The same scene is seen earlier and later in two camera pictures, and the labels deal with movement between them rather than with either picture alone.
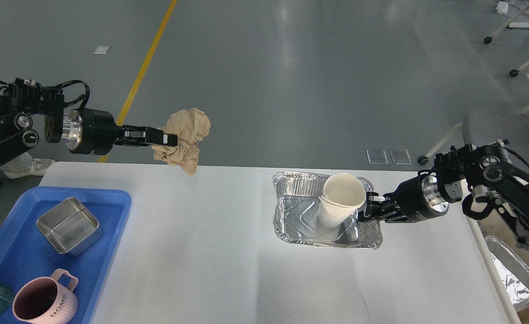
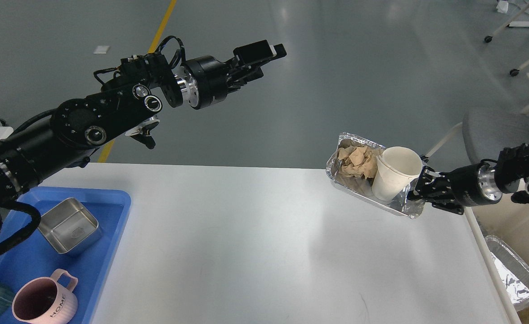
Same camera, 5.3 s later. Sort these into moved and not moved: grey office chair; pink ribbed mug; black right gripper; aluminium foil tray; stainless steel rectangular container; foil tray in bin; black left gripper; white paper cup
Moved: aluminium foil tray; black left gripper; black right gripper; white paper cup
Not moved: grey office chair; pink ribbed mug; stainless steel rectangular container; foil tray in bin
